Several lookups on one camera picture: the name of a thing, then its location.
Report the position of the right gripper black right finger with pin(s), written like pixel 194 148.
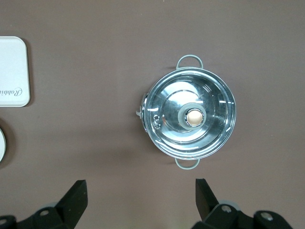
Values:
pixel 207 205

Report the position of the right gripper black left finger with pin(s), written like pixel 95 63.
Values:
pixel 71 205

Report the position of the cream round plate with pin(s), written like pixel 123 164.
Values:
pixel 2 146

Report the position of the grey electric cooking pot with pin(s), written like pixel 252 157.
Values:
pixel 187 167

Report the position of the brown table mat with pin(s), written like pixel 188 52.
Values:
pixel 95 143

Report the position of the glass pot lid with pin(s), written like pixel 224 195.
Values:
pixel 166 100

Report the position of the cream rabbit print tray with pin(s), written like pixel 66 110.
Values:
pixel 12 71

